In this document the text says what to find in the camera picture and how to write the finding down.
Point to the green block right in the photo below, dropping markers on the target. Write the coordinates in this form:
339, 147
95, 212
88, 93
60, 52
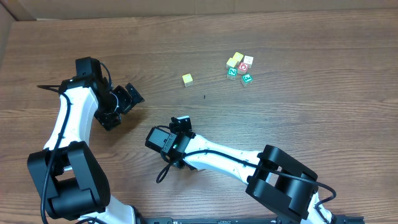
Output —
246, 79

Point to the cardboard box wall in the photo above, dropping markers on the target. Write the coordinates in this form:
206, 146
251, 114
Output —
178, 29

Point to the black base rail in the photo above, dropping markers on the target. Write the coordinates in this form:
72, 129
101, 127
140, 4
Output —
340, 219

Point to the green block letter Z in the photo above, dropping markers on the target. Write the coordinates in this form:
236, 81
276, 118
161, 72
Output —
231, 73

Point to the red block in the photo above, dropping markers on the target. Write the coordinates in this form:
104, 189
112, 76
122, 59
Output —
242, 68

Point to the yellow block upper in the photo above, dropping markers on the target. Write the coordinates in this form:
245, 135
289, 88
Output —
238, 56

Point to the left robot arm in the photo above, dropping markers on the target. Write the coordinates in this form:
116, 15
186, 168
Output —
70, 182

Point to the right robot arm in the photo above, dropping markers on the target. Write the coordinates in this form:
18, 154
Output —
273, 178

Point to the yellow block lower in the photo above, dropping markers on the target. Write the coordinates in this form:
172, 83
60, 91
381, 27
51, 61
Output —
231, 63

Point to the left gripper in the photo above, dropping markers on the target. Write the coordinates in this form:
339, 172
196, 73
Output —
130, 98

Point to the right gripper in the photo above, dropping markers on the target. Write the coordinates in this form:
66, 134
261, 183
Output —
181, 124

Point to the lone yellow block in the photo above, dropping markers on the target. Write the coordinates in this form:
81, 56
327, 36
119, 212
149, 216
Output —
187, 80

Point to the white block top right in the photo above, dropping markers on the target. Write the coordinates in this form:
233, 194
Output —
248, 60

